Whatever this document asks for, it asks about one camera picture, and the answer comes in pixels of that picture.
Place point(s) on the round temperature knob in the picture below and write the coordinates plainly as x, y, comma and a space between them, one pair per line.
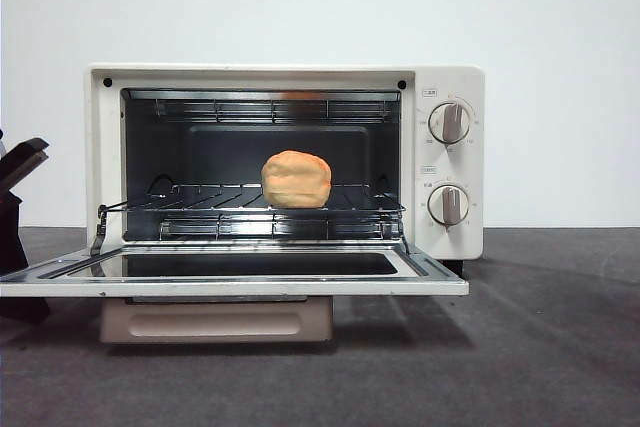
451, 123

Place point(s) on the white Toshiba toaster oven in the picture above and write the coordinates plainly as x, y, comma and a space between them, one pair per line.
450, 82

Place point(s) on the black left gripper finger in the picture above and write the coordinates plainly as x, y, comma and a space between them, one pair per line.
22, 151
20, 172

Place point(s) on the round timer knob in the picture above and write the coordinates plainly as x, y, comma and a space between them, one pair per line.
449, 205

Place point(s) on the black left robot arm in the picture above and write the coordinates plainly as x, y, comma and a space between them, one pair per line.
10, 232

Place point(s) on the round golden bread roll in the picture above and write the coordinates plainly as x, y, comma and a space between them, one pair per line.
296, 179

